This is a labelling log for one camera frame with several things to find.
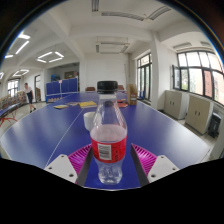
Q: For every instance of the black bin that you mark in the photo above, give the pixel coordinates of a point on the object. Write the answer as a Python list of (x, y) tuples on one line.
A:
[(214, 125)]

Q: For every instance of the blue table with red legs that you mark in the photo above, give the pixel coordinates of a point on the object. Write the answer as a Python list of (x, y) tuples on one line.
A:
[(7, 111)]

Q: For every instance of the white cup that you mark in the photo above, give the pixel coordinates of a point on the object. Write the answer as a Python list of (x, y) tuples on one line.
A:
[(88, 120)]

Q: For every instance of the dark-framed glass door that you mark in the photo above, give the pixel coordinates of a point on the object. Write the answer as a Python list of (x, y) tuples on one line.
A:
[(144, 78)]

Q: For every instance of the yellow book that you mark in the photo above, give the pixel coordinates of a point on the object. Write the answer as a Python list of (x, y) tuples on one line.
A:
[(88, 104)]

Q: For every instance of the white two-door cabinet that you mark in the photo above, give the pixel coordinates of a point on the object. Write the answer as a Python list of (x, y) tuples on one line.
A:
[(175, 104), (199, 115)]

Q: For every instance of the ceiling air conditioner unit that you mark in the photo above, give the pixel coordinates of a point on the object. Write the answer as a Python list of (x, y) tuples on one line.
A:
[(112, 47)]

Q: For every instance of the thin grey booklet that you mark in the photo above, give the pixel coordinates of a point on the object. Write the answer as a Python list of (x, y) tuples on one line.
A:
[(72, 103)]

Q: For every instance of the person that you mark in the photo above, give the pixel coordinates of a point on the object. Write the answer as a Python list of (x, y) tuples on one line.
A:
[(29, 95)]

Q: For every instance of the dark-framed large window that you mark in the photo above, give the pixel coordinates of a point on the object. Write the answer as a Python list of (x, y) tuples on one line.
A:
[(196, 78)]

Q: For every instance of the red table tennis paddle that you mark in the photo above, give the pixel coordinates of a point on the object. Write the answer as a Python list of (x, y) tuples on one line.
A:
[(122, 104)]

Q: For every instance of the brown chair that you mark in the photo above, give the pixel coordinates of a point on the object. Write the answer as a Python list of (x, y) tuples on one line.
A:
[(90, 89), (121, 87)]

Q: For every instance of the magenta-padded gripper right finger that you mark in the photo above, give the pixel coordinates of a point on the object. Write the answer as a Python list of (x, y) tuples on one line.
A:
[(163, 166)]

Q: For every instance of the clear red-labelled water bottle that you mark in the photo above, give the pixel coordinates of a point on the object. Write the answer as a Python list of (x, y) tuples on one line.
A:
[(108, 133)]

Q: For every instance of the folded blue table tennis tables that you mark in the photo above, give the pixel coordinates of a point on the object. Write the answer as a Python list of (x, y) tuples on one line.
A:
[(61, 87)]

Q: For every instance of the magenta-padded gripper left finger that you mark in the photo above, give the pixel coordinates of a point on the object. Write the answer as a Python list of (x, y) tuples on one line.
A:
[(63, 166)]

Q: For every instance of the group of ceiling lights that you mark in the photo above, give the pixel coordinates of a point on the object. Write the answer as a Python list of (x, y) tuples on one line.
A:
[(55, 60)]

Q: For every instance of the brown cardboard box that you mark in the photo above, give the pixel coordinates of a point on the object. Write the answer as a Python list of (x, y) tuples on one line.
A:
[(132, 95)]

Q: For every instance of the small yellow-blue booklet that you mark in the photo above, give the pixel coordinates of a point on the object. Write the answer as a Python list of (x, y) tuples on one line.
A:
[(60, 106)]

